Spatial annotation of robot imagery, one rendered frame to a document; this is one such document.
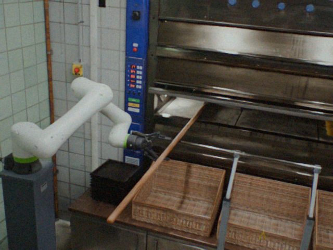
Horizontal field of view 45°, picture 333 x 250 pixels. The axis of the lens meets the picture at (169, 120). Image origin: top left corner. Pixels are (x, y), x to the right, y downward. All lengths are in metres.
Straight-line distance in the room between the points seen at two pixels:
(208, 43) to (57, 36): 1.18
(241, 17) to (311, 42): 0.47
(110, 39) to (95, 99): 1.00
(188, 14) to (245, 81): 0.60
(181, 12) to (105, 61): 0.70
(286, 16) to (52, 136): 1.61
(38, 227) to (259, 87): 1.63
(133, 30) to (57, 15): 0.63
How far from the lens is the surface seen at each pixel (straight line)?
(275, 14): 2.71
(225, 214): 2.50
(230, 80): 2.80
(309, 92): 2.77
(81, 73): 3.12
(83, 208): 3.00
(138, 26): 2.89
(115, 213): 1.83
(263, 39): 2.73
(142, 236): 2.86
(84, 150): 3.43
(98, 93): 2.12
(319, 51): 2.72
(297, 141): 2.88
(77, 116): 2.06
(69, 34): 3.19
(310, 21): 2.71
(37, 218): 2.27
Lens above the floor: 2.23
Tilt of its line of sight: 21 degrees down
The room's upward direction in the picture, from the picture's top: 4 degrees clockwise
